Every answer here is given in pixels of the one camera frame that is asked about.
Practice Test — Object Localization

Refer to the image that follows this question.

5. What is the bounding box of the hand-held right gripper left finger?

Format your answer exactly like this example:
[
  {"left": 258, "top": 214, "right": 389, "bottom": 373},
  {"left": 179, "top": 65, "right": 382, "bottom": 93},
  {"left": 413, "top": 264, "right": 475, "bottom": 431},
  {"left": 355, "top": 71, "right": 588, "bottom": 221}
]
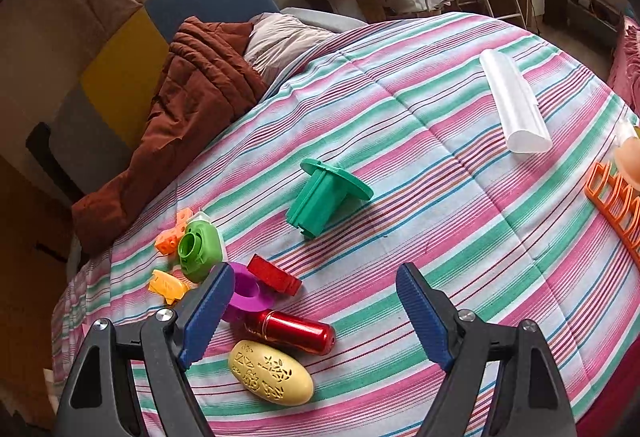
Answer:
[{"left": 52, "top": 262, "right": 236, "bottom": 437}]

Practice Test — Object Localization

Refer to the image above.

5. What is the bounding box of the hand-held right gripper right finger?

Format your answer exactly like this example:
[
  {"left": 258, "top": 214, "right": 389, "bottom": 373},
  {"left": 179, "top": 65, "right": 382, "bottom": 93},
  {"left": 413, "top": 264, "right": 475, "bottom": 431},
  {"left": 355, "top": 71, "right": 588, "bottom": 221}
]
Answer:
[{"left": 395, "top": 262, "right": 578, "bottom": 437}]

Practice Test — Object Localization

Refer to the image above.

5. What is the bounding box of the yellow curved plastic piece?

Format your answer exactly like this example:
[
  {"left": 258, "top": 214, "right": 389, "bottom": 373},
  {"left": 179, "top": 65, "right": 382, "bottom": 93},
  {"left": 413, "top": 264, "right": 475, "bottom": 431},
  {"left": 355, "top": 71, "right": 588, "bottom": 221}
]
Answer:
[{"left": 148, "top": 269, "right": 191, "bottom": 306}]

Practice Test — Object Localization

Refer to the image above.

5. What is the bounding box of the light green round toy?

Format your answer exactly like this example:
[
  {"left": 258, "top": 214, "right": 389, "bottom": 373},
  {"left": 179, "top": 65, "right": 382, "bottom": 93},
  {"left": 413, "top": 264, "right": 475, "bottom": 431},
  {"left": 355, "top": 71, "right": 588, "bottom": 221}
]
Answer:
[{"left": 178, "top": 212, "right": 228, "bottom": 284}]

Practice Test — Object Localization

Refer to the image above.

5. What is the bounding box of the orange plastic block piece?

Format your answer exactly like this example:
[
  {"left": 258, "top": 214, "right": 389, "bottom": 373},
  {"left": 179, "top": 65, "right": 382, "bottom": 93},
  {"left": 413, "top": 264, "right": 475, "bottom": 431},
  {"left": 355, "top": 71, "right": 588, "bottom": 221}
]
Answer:
[{"left": 154, "top": 208, "right": 194, "bottom": 256}]

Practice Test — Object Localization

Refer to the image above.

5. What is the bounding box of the teal flanged plastic part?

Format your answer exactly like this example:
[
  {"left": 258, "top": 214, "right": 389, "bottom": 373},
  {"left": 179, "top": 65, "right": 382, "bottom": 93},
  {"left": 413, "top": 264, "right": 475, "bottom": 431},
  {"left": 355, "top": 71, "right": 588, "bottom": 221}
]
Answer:
[{"left": 285, "top": 158, "right": 374, "bottom": 240}]

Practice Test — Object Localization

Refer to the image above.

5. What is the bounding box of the red plastic block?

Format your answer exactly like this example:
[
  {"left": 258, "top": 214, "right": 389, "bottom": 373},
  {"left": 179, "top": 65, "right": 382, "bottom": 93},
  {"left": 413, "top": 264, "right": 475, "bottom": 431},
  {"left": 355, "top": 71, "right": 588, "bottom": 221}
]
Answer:
[{"left": 247, "top": 254, "right": 303, "bottom": 297}]

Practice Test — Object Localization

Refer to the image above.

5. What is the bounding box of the yellow oval patterned case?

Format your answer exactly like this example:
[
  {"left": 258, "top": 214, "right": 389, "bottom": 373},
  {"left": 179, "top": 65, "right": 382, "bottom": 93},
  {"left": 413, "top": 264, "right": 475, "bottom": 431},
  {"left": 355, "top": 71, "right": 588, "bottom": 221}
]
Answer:
[{"left": 228, "top": 340, "right": 315, "bottom": 407}]

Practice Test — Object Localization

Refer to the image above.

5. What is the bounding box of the red metallic cylinder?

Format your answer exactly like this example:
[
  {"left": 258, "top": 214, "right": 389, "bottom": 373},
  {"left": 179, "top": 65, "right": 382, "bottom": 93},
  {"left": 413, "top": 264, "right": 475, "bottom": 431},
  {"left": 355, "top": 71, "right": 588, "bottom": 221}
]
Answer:
[{"left": 243, "top": 309, "right": 336, "bottom": 356}]

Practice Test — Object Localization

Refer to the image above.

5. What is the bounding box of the wooden wardrobe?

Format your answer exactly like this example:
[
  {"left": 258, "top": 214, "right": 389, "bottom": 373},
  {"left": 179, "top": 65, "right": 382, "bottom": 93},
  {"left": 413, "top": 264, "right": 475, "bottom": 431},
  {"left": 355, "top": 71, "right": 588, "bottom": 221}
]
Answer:
[{"left": 0, "top": 157, "right": 76, "bottom": 428}]

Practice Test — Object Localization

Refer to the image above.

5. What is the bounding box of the orange plastic rack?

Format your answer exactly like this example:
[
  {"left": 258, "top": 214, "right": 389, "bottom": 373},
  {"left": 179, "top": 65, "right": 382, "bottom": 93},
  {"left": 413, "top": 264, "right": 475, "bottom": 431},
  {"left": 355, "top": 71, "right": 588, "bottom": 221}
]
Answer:
[{"left": 584, "top": 160, "right": 640, "bottom": 265}]

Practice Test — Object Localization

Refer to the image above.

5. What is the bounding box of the brown quilt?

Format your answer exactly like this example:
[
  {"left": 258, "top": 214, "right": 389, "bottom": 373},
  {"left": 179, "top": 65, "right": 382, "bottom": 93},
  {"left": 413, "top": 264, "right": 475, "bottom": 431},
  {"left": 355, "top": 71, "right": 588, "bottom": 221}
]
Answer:
[{"left": 71, "top": 16, "right": 268, "bottom": 257}]

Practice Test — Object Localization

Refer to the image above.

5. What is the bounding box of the white plastic tube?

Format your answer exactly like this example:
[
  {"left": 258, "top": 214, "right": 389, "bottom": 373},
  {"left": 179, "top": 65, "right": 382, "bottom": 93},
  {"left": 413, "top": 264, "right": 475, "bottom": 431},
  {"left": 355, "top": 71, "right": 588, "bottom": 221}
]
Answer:
[{"left": 479, "top": 49, "right": 553, "bottom": 154}]

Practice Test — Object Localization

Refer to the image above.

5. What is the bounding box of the peach round object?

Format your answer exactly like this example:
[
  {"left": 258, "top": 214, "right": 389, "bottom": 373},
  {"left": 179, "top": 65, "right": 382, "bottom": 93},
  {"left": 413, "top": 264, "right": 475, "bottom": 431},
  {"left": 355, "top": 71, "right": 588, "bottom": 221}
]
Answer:
[{"left": 614, "top": 137, "right": 640, "bottom": 192}]

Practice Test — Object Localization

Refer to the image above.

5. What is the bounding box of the pale pink pillow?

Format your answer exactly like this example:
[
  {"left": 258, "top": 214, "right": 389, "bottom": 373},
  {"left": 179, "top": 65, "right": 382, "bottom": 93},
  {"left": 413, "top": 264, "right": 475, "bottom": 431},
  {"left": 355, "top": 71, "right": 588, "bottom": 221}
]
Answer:
[{"left": 243, "top": 13, "right": 336, "bottom": 83}]

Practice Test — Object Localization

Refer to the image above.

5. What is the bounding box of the white bag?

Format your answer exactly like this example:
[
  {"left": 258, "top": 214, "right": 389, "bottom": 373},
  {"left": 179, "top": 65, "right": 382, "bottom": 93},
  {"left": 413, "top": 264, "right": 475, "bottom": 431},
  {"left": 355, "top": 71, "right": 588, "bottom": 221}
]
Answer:
[{"left": 390, "top": 0, "right": 458, "bottom": 18}]

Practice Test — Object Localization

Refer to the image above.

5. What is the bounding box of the pink blanket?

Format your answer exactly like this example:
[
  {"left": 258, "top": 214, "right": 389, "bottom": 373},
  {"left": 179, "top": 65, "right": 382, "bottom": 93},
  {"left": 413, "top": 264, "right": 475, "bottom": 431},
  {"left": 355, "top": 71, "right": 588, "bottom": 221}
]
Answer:
[{"left": 607, "top": 17, "right": 640, "bottom": 113}]

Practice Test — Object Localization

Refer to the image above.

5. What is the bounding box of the open shelf unit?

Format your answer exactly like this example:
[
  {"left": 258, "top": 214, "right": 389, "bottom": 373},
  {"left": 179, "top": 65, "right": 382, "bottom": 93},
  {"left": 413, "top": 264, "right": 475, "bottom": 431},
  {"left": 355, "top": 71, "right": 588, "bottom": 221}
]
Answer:
[{"left": 567, "top": 0, "right": 626, "bottom": 48}]

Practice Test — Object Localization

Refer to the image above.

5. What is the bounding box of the magenta plastic ring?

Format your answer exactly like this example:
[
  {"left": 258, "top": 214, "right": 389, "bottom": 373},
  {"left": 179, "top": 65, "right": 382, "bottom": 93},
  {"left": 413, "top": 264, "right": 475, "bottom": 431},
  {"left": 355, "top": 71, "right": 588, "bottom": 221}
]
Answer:
[{"left": 220, "top": 262, "right": 277, "bottom": 324}]

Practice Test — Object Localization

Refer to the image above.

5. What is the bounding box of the black upright post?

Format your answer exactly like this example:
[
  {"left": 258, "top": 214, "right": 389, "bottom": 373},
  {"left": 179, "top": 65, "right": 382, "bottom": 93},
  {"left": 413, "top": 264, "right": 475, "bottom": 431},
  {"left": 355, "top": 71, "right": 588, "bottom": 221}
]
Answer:
[{"left": 26, "top": 121, "right": 86, "bottom": 204}]

